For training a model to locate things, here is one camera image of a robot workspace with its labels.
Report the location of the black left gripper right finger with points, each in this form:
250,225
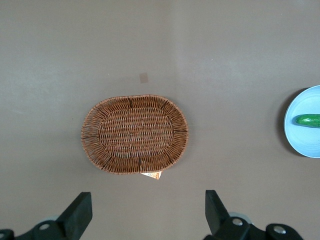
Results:
217,212

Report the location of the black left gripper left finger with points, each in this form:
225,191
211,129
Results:
75,215

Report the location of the orange paper basket tag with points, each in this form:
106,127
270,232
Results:
153,175

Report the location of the brown wicker basket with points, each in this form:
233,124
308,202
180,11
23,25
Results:
135,135

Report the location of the light blue plate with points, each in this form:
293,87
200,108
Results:
305,140

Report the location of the green cucumber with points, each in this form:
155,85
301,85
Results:
308,121

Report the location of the square brown tape patch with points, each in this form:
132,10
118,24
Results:
144,77

